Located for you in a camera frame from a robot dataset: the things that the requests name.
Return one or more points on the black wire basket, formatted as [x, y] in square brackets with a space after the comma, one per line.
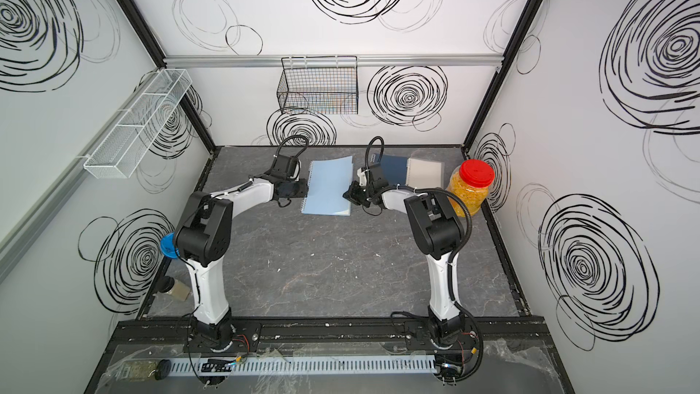
[325, 90]

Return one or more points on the cornflakes jar with red lid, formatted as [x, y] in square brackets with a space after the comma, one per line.
[471, 182]

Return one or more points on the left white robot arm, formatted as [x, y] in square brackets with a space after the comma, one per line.
[203, 237]

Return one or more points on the aluminium wall rail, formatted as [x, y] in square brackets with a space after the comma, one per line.
[362, 60]

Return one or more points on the light blue spiral notebook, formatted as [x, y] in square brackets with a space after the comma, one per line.
[328, 181]

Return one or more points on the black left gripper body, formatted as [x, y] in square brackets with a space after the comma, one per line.
[297, 189]

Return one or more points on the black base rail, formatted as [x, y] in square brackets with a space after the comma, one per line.
[255, 333]

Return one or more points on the small black cap bottle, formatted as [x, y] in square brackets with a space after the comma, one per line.
[174, 288]

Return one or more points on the left black frame post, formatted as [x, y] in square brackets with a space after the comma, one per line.
[153, 48]

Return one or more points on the white slotted cable duct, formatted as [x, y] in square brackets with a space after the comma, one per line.
[306, 366]

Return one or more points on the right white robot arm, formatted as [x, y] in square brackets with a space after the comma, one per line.
[438, 233]

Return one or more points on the black corner frame post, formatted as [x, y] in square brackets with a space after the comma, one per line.
[527, 17]

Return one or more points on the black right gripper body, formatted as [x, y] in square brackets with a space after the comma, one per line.
[360, 196]

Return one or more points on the blue lid snack cup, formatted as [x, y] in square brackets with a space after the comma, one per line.
[168, 248]

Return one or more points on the white mesh wall shelf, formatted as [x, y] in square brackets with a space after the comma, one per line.
[153, 123]

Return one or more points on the dark blue spiral notebook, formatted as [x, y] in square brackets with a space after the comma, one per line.
[409, 171]

